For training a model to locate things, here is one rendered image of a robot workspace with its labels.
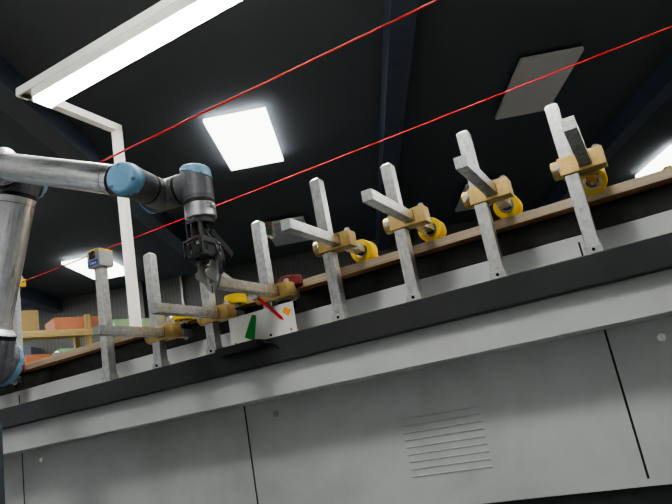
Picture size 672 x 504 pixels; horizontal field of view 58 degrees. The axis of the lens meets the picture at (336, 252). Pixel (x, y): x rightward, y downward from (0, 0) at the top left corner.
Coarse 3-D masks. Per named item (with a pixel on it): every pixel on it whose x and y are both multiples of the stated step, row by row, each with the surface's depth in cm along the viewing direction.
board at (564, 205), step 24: (600, 192) 172; (624, 192) 170; (528, 216) 180; (552, 216) 181; (432, 240) 193; (456, 240) 190; (360, 264) 204; (384, 264) 202; (312, 288) 218; (48, 360) 270
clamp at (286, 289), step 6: (282, 282) 198; (288, 282) 198; (282, 288) 198; (288, 288) 197; (294, 288) 201; (282, 294) 197; (288, 294) 196; (294, 294) 199; (264, 300) 200; (270, 300) 199; (276, 300) 200; (282, 300) 202
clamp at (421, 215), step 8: (416, 208) 179; (424, 208) 179; (416, 216) 179; (424, 216) 178; (384, 224) 183; (392, 224) 182; (400, 224) 181; (408, 224) 180; (416, 224) 180; (424, 224) 182; (392, 232) 184
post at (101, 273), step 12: (96, 276) 240; (96, 288) 239; (108, 288) 241; (108, 300) 239; (108, 312) 237; (108, 324) 236; (108, 336) 234; (108, 348) 232; (108, 360) 231; (108, 372) 230
